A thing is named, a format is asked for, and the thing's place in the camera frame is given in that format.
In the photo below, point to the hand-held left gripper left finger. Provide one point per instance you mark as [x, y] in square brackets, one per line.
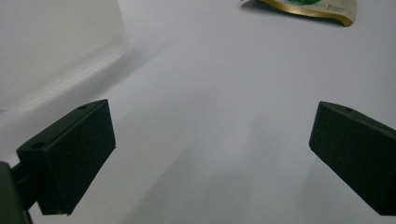
[73, 155]

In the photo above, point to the gold and green snack packet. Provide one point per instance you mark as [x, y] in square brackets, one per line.
[323, 7]

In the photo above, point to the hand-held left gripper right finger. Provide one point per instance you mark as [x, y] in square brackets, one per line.
[358, 152]

